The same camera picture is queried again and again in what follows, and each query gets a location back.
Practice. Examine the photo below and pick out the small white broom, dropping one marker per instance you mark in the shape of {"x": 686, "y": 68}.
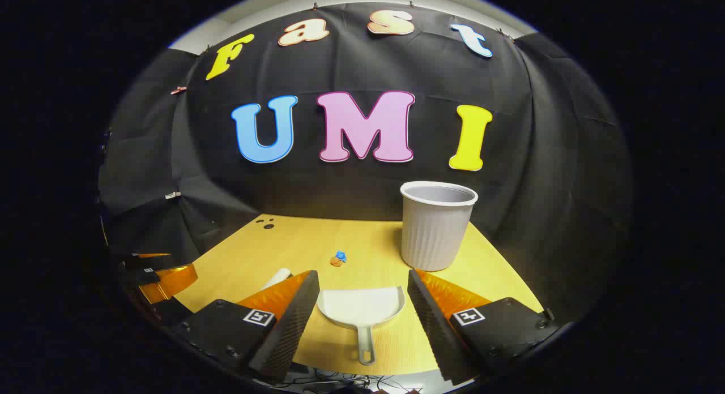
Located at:
{"x": 276, "y": 279}

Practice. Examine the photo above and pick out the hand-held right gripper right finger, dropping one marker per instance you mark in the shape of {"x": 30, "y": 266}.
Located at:
{"x": 433, "y": 326}

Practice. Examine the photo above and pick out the white plastic dustpan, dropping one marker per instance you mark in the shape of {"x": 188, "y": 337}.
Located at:
{"x": 362, "y": 306}

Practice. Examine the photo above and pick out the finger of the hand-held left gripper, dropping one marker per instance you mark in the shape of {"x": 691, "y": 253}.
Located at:
{"x": 170, "y": 281}
{"x": 147, "y": 262}

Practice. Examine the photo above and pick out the white ribbed garbage bin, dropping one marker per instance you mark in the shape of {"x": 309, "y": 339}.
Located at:
{"x": 436, "y": 235}

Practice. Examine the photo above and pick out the small pink clip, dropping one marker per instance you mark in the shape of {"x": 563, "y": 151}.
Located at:
{"x": 178, "y": 90}

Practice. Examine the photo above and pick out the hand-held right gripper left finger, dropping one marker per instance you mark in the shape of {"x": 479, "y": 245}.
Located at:
{"x": 289, "y": 326}

